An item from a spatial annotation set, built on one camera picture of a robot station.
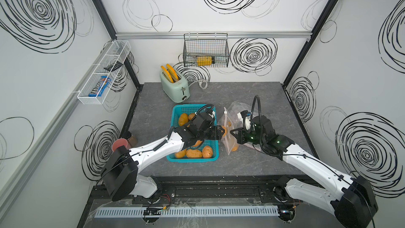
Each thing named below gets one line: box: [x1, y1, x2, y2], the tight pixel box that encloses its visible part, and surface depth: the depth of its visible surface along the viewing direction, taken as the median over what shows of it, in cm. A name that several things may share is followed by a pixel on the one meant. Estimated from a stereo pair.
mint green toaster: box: [159, 70, 191, 104], surface depth 104 cm
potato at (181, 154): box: [174, 149, 188, 159], surface depth 82 cm
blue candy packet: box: [88, 76, 112, 97], surface depth 71 cm
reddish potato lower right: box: [201, 145, 214, 159], surface depth 82 cm
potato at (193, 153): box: [185, 148, 204, 159], surface depth 84 cm
